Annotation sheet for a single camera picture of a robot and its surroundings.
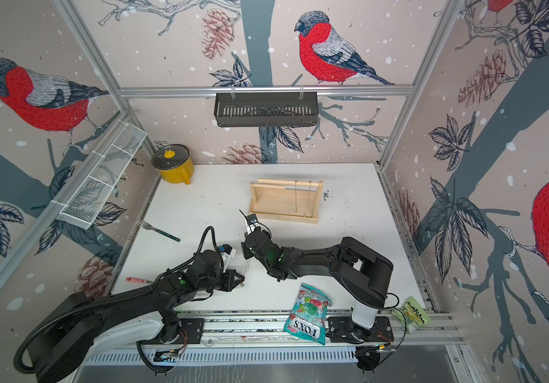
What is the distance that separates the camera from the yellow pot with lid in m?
1.09

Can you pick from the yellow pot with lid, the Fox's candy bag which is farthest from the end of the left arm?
the yellow pot with lid

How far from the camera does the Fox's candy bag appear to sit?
73 cm

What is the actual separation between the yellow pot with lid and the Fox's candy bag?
744mm

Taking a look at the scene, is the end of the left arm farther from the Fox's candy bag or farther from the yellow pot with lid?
the yellow pot with lid
